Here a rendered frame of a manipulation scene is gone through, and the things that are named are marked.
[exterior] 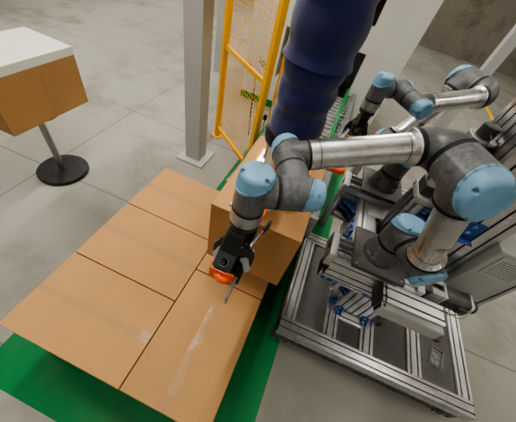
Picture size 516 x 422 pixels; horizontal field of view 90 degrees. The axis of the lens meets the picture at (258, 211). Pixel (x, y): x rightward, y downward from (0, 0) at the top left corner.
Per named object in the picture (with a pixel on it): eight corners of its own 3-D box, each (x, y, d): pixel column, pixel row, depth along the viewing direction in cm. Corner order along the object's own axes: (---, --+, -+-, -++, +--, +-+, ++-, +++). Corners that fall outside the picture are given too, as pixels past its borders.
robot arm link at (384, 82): (402, 79, 103) (385, 78, 100) (386, 105, 111) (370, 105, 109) (390, 70, 108) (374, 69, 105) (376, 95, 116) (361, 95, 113)
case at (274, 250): (250, 185, 175) (261, 135, 145) (304, 208, 171) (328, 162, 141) (206, 254, 136) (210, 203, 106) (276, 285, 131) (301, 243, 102)
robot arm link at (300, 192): (319, 161, 59) (274, 156, 57) (332, 197, 52) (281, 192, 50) (307, 185, 65) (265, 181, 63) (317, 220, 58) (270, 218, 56)
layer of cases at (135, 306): (168, 203, 218) (165, 167, 188) (277, 252, 208) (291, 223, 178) (38, 345, 139) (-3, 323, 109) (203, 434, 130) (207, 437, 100)
